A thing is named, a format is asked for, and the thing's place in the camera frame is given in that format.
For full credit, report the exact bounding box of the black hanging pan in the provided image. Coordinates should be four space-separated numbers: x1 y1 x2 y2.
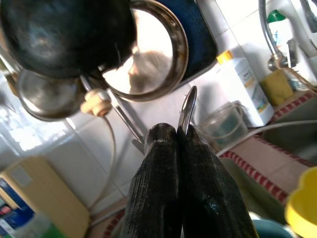
0 0 138 79

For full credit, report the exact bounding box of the large shiny steel pan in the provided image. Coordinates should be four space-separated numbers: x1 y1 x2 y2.
99 0 189 102

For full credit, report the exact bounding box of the small steel pot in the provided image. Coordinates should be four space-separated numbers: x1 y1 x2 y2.
17 69 86 121

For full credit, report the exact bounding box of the chrome curved faucet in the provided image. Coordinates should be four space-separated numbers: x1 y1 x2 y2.
259 0 298 71

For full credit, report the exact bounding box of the plain yellow sponge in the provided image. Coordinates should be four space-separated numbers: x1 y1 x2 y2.
260 69 295 106

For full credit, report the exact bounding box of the steel sink basin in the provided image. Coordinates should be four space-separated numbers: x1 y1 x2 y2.
221 158 290 225
262 98 317 161

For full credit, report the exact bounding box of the green dish soap bottle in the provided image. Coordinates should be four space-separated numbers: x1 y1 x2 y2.
14 213 75 238

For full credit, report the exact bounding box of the yellow plastic bowl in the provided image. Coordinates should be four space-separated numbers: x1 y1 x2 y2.
284 166 317 238

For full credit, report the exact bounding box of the metal spoon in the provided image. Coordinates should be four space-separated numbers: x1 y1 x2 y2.
178 85 198 136

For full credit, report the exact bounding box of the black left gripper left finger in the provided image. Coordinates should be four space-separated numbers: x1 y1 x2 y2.
120 123 183 238

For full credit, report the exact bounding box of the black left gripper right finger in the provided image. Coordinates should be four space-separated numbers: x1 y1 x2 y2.
177 125 260 238

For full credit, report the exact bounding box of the teal plastic cup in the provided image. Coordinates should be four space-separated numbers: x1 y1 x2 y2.
250 212 298 238

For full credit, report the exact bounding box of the beige water filter appliance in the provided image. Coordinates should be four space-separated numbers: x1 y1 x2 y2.
0 156 90 238

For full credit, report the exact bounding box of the clear plastic bucket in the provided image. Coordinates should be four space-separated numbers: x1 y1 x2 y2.
202 101 249 151

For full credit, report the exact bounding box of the white detergent bottle yellow cap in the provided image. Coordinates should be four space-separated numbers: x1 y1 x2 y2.
215 50 275 128

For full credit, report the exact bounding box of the thin white valve hose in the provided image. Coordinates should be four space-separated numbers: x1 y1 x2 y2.
88 113 118 216

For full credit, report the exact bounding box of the metal pipe tap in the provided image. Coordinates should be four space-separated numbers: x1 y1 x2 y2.
79 74 147 154

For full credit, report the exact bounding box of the dark blue tray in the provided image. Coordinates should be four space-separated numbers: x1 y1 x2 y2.
158 0 218 83

